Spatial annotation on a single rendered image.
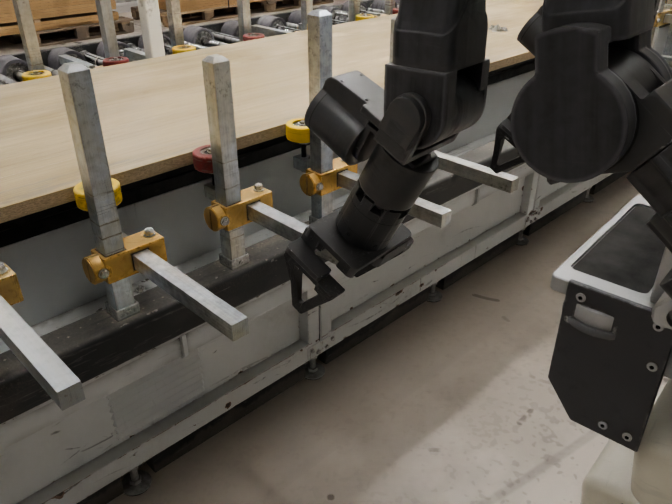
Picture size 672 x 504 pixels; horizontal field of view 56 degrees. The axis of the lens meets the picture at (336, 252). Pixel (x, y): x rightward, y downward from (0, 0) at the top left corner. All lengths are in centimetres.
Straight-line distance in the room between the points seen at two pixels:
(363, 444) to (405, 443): 12
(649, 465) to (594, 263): 21
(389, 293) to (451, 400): 42
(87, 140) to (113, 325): 34
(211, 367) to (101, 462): 35
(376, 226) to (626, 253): 28
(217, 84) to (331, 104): 59
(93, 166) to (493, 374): 149
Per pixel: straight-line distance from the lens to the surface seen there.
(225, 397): 180
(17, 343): 93
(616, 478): 80
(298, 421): 194
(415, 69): 50
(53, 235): 133
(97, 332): 118
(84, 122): 104
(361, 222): 59
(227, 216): 123
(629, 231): 77
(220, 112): 116
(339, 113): 58
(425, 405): 200
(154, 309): 121
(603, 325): 64
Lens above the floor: 137
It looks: 30 degrees down
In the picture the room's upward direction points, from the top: straight up
